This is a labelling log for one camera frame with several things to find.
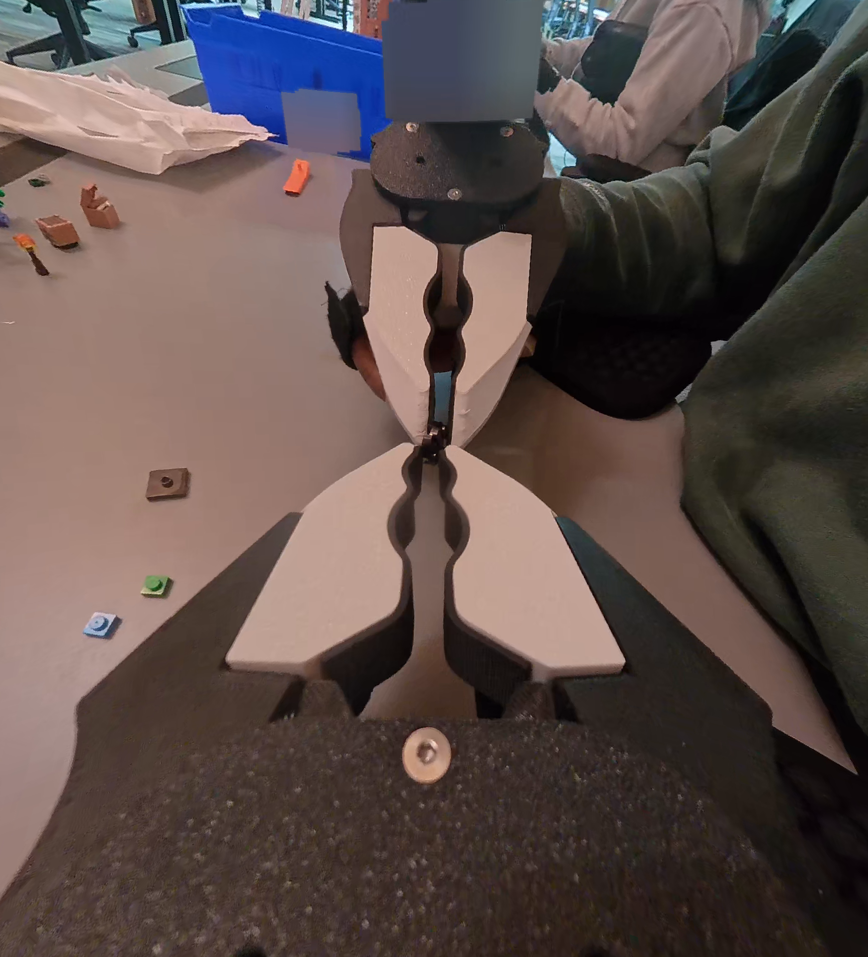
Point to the brown toy brick block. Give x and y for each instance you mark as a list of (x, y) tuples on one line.
[(58, 232)]

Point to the black bag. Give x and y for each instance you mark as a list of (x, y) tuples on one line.
[(613, 63)]

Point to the person's green hoodie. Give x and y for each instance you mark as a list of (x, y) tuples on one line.
[(815, 448)]

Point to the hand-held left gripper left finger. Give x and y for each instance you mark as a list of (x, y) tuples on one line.
[(329, 583)]

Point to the brown toy brick figure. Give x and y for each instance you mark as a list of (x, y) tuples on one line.
[(99, 209)]

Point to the white paper bag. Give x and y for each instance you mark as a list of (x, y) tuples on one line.
[(105, 112)]

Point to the person's right forearm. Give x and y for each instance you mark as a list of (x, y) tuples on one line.
[(643, 239)]

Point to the person's right hand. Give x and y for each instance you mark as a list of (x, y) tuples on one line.
[(370, 366)]

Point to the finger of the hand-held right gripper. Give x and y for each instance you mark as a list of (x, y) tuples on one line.
[(396, 314), (497, 314)]

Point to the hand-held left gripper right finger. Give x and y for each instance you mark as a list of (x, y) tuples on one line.
[(523, 590)]

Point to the toy brick torch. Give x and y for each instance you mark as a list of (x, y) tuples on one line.
[(32, 256)]

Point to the small green toy brick plate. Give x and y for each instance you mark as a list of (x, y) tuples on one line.
[(157, 586)]

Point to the black clip toy brick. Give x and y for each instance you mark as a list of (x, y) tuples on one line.
[(434, 441)]

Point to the orange printed box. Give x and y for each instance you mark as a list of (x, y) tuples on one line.
[(370, 19)]

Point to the small blue toy brick plate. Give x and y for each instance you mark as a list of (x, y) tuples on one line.
[(101, 625)]

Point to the blue plastic bin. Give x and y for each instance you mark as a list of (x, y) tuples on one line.
[(254, 67)]

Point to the orange toy brick piece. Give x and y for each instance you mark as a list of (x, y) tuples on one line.
[(297, 178)]

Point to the grey desk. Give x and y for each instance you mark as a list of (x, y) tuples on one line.
[(179, 374)]

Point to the dark grey square brick plate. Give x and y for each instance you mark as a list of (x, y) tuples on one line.
[(167, 484)]

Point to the dark cloth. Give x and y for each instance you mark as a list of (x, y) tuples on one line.
[(785, 67)]

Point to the black office chair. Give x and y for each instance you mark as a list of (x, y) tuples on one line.
[(168, 19), (75, 26)]

